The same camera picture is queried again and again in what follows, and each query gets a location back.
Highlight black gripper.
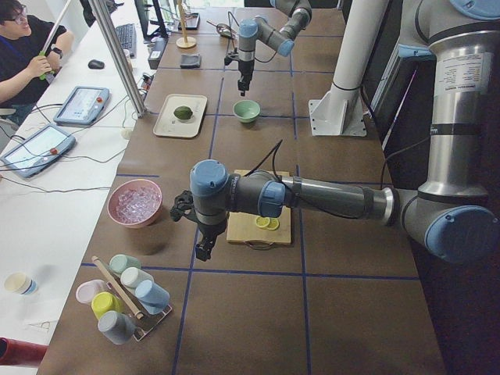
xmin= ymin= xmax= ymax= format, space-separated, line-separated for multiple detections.
xmin=195 ymin=222 xmax=227 ymax=261
xmin=237 ymin=60 xmax=254 ymax=96

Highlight green ceramic bowl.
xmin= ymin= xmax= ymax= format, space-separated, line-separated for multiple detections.
xmin=233 ymin=99 xmax=261 ymax=123

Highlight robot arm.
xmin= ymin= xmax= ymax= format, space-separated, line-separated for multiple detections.
xmin=189 ymin=1 xmax=499 ymax=263
xmin=237 ymin=1 xmax=312 ymax=97

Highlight pink bowl with ice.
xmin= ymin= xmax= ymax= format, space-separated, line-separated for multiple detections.
xmin=107 ymin=179 xmax=163 ymax=229

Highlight wooden cutting board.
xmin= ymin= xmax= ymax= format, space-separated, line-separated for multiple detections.
xmin=226 ymin=169 xmax=293 ymax=250

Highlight metal scoop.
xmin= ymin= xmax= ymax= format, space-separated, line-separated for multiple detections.
xmin=206 ymin=20 xmax=237 ymax=40

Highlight dark grey square dish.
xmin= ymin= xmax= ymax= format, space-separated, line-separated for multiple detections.
xmin=180 ymin=54 xmax=202 ymax=69

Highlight green lime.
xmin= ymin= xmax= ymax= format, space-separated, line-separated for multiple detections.
xmin=173 ymin=105 xmax=193 ymax=121

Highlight blue cup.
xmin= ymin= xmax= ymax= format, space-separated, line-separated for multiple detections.
xmin=134 ymin=280 xmax=170 ymax=315

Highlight wooden paper towel stand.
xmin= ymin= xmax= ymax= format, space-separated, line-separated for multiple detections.
xmin=176 ymin=0 xmax=197 ymax=49

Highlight lemon slices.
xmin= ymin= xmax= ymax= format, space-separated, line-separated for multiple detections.
xmin=255 ymin=216 xmax=280 ymax=230

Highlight white cup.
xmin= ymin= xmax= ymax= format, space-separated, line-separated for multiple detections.
xmin=120 ymin=266 xmax=154 ymax=291

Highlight black tray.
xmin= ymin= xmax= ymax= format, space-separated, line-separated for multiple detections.
xmin=178 ymin=12 xmax=200 ymax=30

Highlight beige serving tray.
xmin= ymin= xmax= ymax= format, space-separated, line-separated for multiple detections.
xmin=152 ymin=94 xmax=208 ymax=138

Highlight green cup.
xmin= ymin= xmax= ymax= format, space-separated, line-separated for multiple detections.
xmin=109 ymin=254 xmax=141 ymax=277

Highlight black power box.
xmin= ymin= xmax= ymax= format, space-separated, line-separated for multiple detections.
xmin=148 ymin=37 xmax=168 ymax=70

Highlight yellow cup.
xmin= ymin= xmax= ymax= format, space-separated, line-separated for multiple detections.
xmin=91 ymin=291 xmax=124 ymax=320

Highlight grey cup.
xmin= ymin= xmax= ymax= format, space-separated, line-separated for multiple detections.
xmin=98 ymin=310 xmax=136 ymax=345

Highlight pink cup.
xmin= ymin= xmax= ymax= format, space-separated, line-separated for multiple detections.
xmin=75 ymin=279 xmax=109 ymax=305

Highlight black keyboard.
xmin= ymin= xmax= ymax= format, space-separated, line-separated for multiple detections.
xmin=115 ymin=23 xmax=137 ymax=59

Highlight black computer mouse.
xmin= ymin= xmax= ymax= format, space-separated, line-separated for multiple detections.
xmin=87 ymin=59 xmax=105 ymax=70

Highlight far teach pendant tablet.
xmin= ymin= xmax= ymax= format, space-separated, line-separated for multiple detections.
xmin=53 ymin=86 xmax=110 ymax=127

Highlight teach pendant tablet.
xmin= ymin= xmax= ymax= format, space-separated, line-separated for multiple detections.
xmin=1 ymin=123 xmax=77 ymax=178
xmin=53 ymin=86 xmax=110 ymax=127

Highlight paper cup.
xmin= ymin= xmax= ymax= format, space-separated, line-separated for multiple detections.
xmin=4 ymin=272 xmax=38 ymax=295

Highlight near teach pendant tablet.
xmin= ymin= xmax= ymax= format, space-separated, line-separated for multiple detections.
xmin=1 ymin=123 xmax=77 ymax=178

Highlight red object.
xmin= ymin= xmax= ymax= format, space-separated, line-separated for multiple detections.
xmin=1 ymin=337 xmax=48 ymax=367

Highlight seated person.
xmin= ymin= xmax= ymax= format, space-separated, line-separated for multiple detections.
xmin=1 ymin=1 xmax=74 ymax=125

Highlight cup rack with wooden handle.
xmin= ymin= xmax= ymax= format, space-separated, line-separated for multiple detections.
xmin=92 ymin=256 xmax=172 ymax=341

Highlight white pillar mount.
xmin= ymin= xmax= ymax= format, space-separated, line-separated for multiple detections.
xmin=309 ymin=0 xmax=389 ymax=137

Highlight aluminium frame post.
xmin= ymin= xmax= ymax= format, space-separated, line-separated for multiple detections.
xmin=89 ymin=0 xmax=146 ymax=118

